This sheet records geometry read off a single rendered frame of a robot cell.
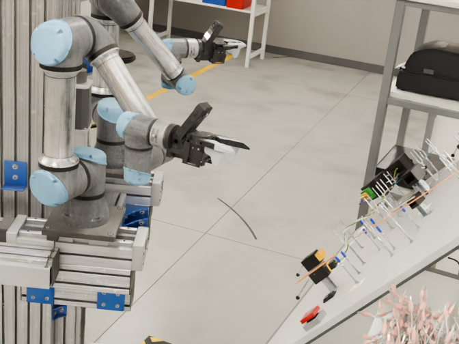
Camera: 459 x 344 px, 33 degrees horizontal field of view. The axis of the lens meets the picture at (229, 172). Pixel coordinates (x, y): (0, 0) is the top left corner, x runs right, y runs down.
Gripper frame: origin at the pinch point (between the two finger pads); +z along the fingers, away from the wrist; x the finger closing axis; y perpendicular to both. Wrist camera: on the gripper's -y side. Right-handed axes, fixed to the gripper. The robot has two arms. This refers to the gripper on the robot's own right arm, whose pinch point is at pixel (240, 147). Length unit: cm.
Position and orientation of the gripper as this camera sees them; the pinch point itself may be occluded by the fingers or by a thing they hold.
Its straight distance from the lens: 196.5
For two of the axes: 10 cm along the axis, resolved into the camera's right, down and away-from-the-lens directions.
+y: -1.6, 9.5, 2.5
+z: 8.9, 2.6, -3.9
